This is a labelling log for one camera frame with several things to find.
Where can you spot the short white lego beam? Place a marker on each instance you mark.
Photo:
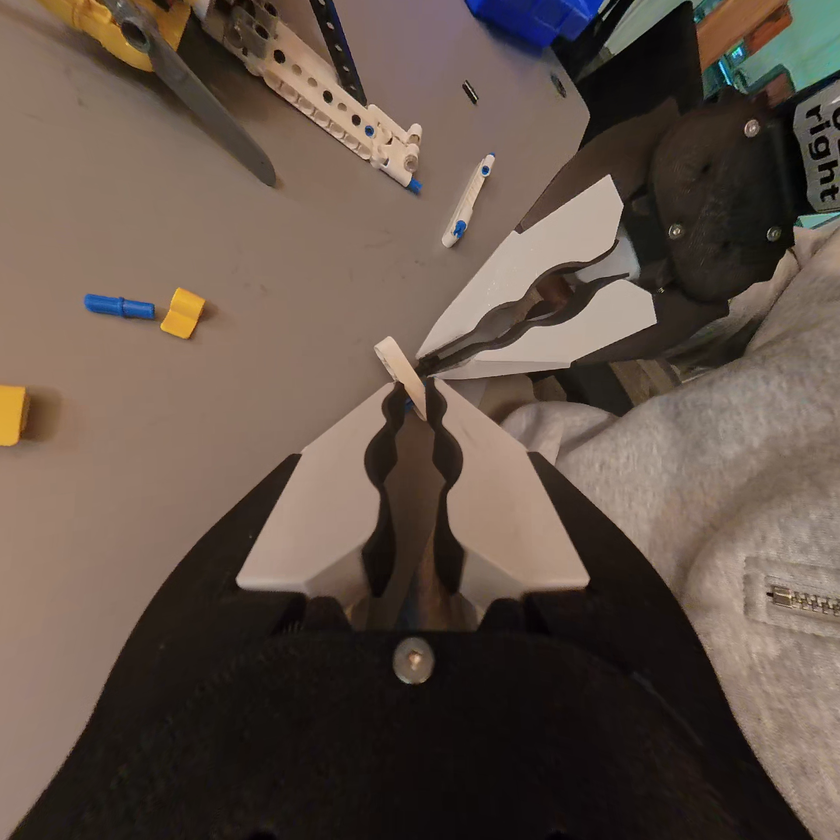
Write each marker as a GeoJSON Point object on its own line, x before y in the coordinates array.
{"type": "Point", "coordinates": [397, 364]}

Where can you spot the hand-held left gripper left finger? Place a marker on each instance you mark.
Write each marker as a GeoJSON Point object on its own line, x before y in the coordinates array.
{"type": "Point", "coordinates": [308, 525]}

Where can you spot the white lego beam blue pins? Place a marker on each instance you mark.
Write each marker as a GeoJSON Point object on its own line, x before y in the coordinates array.
{"type": "Point", "coordinates": [469, 200]}

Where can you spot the yellow lego panel white connector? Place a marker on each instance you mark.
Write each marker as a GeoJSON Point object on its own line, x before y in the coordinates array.
{"type": "Point", "coordinates": [13, 415]}

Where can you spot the white lego helicopter model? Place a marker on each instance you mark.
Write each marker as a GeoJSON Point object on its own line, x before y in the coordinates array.
{"type": "Point", "coordinates": [308, 92]}

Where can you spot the blue plastic bin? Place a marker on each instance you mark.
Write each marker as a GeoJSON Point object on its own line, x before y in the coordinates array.
{"type": "Point", "coordinates": [531, 16]}

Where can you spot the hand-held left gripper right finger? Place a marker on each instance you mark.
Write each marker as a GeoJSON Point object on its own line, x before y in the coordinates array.
{"type": "Point", "coordinates": [518, 525]}

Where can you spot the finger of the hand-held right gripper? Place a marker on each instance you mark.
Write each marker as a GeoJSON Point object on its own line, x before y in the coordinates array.
{"type": "Point", "coordinates": [590, 321]}
{"type": "Point", "coordinates": [544, 249]}

